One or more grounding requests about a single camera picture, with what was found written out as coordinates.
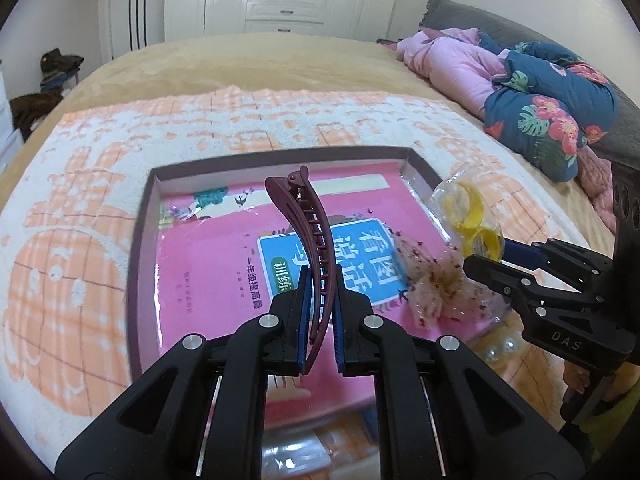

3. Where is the clear bead bracelet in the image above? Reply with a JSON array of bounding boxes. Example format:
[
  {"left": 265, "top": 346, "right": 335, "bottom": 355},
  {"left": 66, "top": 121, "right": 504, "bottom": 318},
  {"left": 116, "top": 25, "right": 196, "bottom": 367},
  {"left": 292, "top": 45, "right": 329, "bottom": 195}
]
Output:
[{"left": 470, "top": 334, "right": 522, "bottom": 367}]

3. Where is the pink padded jacket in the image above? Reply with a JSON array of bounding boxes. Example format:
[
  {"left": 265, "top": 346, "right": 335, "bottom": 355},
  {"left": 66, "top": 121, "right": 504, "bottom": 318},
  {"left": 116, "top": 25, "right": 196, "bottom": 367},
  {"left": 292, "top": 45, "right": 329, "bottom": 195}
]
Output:
[{"left": 395, "top": 27, "right": 512, "bottom": 122}]

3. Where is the blue floral quilt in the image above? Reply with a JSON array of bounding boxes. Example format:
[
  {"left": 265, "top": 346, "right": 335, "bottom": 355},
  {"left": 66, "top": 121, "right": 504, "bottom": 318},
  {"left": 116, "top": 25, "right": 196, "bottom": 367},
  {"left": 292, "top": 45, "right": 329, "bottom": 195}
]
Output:
[{"left": 482, "top": 40, "right": 620, "bottom": 184}]

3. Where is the pile of folded clothes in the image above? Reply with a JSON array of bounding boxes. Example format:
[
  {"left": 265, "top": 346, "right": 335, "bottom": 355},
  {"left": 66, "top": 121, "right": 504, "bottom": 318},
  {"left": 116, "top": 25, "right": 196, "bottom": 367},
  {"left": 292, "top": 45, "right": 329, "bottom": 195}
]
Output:
[{"left": 39, "top": 48, "right": 85, "bottom": 92}]

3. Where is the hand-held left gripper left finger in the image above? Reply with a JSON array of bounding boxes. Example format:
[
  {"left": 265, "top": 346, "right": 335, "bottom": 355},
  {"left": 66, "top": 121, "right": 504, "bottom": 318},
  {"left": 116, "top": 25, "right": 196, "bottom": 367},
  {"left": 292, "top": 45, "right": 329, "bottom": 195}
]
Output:
[{"left": 55, "top": 266, "right": 313, "bottom": 480}]

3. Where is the white door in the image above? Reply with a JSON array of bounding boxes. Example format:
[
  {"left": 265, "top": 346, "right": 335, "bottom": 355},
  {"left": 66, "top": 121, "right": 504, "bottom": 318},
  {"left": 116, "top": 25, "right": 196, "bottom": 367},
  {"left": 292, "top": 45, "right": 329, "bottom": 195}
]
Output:
[{"left": 99, "top": 0, "right": 167, "bottom": 62}]

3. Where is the clear speckled floral packet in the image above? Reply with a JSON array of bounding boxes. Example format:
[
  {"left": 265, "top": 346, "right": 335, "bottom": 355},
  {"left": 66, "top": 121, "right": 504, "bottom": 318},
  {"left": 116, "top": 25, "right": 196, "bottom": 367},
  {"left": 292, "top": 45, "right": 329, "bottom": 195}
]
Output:
[{"left": 397, "top": 240, "right": 506, "bottom": 331}]

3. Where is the maroon hair clip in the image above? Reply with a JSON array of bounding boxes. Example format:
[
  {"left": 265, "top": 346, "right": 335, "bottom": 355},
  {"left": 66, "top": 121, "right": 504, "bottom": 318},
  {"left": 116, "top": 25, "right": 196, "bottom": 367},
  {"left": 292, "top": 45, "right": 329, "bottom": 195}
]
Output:
[{"left": 264, "top": 168, "right": 335, "bottom": 375}]

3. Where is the orange and white blanket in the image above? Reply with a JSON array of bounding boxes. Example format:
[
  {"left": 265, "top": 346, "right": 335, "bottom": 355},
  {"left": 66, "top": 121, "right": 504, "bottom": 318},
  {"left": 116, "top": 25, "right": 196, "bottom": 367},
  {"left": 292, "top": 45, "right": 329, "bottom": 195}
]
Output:
[{"left": 0, "top": 87, "right": 593, "bottom": 463}]

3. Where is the clear bag of yellow hairbands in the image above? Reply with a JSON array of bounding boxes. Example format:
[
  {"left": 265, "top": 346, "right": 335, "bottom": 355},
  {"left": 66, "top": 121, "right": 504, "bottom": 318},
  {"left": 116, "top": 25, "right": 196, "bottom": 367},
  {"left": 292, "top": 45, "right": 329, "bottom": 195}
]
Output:
[{"left": 429, "top": 165, "right": 507, "bottom": 266}]

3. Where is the person's right hand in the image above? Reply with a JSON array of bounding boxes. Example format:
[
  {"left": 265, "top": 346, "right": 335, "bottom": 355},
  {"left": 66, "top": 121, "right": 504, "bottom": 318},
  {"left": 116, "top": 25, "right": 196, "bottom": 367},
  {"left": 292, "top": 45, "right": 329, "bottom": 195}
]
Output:
[{"left": 564, "top": 362, "right": 595, "bottom": 397}]

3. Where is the tan bed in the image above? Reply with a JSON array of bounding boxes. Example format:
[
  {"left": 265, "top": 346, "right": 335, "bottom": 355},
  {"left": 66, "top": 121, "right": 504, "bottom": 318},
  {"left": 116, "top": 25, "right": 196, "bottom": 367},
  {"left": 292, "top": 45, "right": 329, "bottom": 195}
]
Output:
[{"left": 0, "top": 32, "right": 623, "bottom": 311}]

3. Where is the white drawer unit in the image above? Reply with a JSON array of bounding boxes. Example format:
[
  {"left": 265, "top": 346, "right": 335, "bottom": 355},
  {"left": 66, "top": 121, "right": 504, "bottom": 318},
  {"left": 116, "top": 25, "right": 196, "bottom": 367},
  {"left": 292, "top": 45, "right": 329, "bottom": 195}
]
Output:
[{"left": 0, "top": 71, "right": 24, "bottom": 173}]

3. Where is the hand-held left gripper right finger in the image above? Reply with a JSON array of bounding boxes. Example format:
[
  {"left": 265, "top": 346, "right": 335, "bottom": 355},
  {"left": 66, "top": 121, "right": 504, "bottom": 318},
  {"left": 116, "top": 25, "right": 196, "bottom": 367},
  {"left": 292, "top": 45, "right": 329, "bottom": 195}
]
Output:
[{"left": 332, "top": 268, "right": 586, "bottom": 480}]

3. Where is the shallow cardboard box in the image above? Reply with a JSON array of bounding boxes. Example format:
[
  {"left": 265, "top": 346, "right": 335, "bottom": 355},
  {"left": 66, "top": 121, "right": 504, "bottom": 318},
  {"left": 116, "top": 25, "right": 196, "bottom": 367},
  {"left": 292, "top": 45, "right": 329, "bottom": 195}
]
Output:
[{"left": 126, "top": 145, "right": 506, "bottom": 436}]

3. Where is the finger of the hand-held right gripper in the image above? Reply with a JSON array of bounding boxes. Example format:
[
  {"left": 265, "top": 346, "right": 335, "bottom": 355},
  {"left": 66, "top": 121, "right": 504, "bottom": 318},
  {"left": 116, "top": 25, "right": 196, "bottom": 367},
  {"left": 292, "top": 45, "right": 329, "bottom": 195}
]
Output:
[
  {"left": 502, "top": 239, "right": 615, "bottom": 288},
  {"left": 462, "top": 253, "right": 631, "bottom": 377}
]

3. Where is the pink book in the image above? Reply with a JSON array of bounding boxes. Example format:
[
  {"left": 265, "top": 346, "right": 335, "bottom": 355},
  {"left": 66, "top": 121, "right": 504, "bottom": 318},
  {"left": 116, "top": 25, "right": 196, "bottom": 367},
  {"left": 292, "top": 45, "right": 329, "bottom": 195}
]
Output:
[{"left": 157, "top": 172, "right": 497, "bottom": 432}]

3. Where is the pink quilted blanket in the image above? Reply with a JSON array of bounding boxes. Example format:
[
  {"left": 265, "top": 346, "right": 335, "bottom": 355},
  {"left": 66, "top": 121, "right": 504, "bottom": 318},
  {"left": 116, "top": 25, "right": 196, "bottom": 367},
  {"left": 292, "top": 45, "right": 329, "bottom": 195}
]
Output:
[{"left": 575, "top": 149, "right": 622, "bottom": 233}]

